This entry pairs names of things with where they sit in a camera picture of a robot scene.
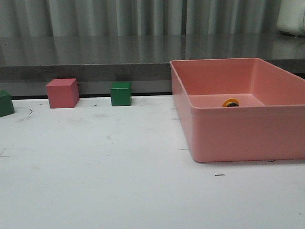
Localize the yellow push button switch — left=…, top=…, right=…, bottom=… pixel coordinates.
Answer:
left=222, top=98, right=239, bottom=107

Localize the green cube block centre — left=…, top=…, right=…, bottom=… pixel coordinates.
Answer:
left=110, top=82, right=132, bottom=106

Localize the pink plastic bin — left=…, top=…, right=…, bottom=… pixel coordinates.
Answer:
left=170, top=58, right=305, bottom=162

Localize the pink cube block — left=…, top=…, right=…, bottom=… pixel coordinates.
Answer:
left=46, top=78, right=80, bottom=109

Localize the dark grey counter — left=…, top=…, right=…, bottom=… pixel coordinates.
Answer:
left=0, top=33, right=305, bottom=99

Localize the green block at left edge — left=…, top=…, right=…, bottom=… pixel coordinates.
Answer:
left=0, top=90, right=15, bottom=117

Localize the grey curtain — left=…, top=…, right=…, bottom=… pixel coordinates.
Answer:
left=0, top=0, right=281, bottom=38

